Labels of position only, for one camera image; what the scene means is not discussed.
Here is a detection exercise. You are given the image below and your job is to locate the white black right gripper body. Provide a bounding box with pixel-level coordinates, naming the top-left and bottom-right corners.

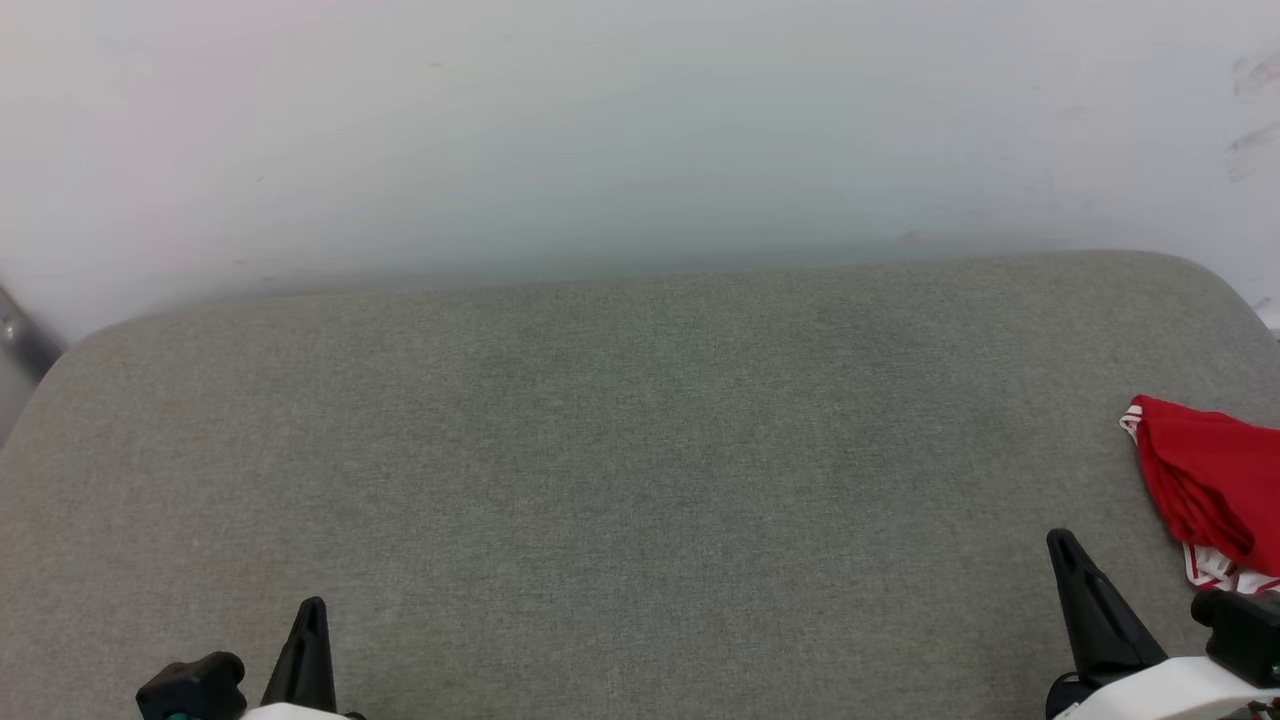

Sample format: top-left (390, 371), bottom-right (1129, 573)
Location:
top-left (1044, 655), bottom-right (1280, 720)

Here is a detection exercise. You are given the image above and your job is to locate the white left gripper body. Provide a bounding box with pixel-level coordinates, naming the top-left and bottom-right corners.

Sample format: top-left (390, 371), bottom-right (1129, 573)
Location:
top-left (238, 702), bottom-right (367, 720)

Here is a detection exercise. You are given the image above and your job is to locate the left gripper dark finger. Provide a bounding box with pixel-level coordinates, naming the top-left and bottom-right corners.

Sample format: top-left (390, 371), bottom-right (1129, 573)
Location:
top-left (260, 596), bottom-right (340, 717)

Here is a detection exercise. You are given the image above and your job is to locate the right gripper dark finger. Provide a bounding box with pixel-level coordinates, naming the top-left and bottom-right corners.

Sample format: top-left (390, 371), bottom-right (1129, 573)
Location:
top-left (1045, 528), bottom-right (1170, 689)

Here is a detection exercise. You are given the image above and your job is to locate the red and white jersey garment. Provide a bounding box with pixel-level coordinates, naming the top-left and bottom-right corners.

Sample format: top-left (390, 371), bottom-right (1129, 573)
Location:
top-left (1118, 394), bottom-right (1280, 597)

